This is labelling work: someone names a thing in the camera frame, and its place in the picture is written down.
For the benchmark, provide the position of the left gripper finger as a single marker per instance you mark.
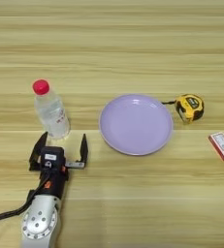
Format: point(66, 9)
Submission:
point(83, 150)
point(36, 155)

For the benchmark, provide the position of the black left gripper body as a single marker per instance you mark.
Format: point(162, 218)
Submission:
point(57, 184)

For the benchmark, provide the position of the small red white box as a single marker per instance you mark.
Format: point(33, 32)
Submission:
point(221, 145)

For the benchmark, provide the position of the clear bottle with red cap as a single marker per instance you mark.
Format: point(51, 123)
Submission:
point(50, 113)

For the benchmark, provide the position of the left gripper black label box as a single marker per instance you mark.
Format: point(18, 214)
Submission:
point(57, 151)

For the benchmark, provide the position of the yellow black tape measure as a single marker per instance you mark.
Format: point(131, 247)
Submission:
point(191, 106)

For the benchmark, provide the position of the purple round plate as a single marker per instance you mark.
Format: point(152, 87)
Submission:
point(136, 126)

